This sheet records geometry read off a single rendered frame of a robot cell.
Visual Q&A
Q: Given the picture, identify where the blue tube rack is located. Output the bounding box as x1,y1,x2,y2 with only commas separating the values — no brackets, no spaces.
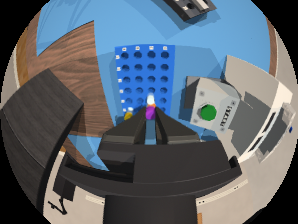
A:
115,44,175,117

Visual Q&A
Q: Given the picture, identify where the blue flat mat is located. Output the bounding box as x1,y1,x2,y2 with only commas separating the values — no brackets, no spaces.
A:
36,0,270,171

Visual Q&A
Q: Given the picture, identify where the clear test tube with liquid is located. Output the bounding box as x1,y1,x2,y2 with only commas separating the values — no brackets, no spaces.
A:
146,93,156,120

